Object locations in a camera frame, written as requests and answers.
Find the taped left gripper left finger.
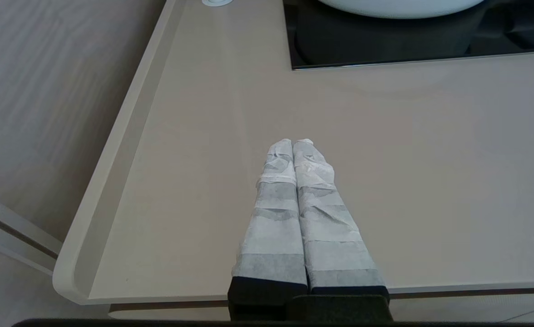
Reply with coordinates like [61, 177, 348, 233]
[228, 139, 309, 321]

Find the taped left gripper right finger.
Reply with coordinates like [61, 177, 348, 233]
[293, 139, 391, 302]

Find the white cooking pot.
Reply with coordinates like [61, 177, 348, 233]
[318, 0, 485, 20]

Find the black glass cooktop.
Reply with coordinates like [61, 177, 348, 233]
[283, 0, 534, 71]

